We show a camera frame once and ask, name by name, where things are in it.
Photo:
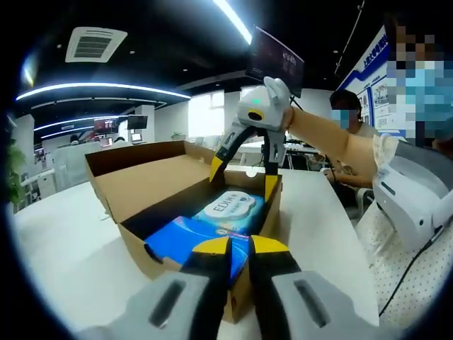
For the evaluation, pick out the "red display screen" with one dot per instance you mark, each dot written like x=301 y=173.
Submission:
x=106 y=125

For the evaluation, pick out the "dark hanging display screen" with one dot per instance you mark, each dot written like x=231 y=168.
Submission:
x=272 y=56

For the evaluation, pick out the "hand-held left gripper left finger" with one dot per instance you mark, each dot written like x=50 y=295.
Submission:
x=170 y=301

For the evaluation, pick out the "brown cardboard shoe box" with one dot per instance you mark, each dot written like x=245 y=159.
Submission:
x=152 y=184

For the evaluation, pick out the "small black monitor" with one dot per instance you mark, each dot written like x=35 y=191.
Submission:
x=137 y=122

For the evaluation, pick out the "ceiling light strip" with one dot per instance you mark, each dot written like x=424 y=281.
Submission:
x=99 y=85
x=235 y=21

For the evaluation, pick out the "white chair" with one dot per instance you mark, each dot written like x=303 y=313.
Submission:
x=364 y=198

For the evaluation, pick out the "light blue soft wipes pack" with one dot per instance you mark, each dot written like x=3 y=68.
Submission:
x=230 y=210

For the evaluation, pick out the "white chest-worn device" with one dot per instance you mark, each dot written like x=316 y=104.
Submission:
x=407 y=198

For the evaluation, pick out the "ceiling air conditioner unit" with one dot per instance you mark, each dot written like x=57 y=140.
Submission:
x=95 y=44

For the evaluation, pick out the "blue soft tissue packet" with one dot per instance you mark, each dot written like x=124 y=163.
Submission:
x=177 y=241

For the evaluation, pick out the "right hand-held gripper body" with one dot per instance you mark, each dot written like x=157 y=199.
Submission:
x=272 y=106

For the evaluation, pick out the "person's white dotted clothing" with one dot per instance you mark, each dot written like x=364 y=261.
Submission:
x=396 y=283

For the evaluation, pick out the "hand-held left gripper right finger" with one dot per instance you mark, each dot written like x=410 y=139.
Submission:
x=301 y=304

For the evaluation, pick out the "green potted plant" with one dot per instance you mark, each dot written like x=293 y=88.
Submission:
x=14 y=170

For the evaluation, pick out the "blue wall poster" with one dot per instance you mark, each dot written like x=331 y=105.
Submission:
x=375 y=99

